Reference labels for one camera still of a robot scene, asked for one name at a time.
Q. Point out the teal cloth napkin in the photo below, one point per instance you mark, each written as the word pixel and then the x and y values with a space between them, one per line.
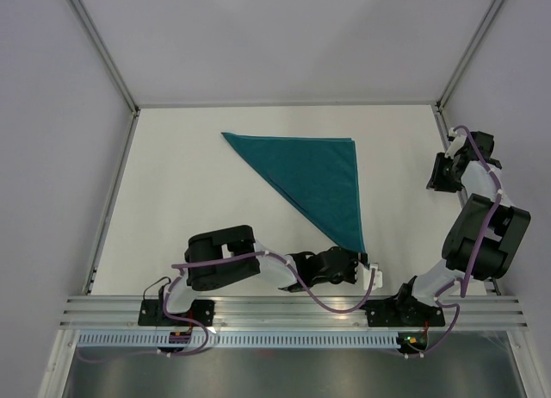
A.
pixel 317 176

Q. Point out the aluminium frame left post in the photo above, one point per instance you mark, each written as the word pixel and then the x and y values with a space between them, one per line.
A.
pixel 87 23

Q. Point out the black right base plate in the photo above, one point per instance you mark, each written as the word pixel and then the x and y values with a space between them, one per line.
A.
pixel 402 310

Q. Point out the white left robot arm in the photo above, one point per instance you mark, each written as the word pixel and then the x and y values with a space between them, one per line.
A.
pixel 217 259

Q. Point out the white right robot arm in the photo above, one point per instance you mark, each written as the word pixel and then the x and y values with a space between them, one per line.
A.
pixel 488 231

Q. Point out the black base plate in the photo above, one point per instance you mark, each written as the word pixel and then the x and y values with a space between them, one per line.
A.
pixel 402 310
pixel 151 314

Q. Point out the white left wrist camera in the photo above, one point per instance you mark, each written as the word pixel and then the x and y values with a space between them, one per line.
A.
pixel 372 277

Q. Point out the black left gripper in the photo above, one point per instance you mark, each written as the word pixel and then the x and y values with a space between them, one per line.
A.
pixel 354 265

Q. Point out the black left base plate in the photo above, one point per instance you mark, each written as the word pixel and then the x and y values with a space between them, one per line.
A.
pixel 151 314

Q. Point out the aluminium frame post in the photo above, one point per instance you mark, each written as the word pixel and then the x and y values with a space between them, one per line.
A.
pixel 87 23
pixel 476 41

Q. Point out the aluminium front rail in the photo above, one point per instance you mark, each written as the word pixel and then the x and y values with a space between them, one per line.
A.
pixel 272 313

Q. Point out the aluminium frame right post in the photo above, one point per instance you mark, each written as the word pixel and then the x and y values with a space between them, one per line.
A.
pixel 476 41

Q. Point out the white slotted cable duct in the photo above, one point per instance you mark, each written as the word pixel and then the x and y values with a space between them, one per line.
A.
pixel 241 339

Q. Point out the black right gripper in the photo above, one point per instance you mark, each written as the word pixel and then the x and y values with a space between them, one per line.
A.
pixel 436 182

